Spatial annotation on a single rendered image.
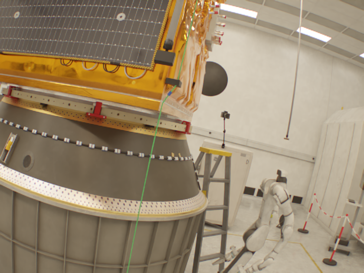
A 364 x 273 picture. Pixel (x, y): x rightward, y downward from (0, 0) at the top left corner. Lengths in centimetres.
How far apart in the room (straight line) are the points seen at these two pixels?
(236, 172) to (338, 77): 628
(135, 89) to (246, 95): 837
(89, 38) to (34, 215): 106
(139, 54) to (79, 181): 76
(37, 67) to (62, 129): 44
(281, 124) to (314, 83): 189
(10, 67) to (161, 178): 127
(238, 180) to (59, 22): 472
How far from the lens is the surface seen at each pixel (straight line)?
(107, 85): 176
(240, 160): 592
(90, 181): 188
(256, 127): 996
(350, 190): 743
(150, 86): 169
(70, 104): 197
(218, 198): 599
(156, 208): 202
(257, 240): 251
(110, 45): 175
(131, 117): 203
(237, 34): 1036
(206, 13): 258
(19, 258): 213
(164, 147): 221
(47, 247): 198
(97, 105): 195
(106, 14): 183
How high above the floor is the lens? 172
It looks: 3 degrees down
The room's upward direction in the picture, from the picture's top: 13 degrees clockwise
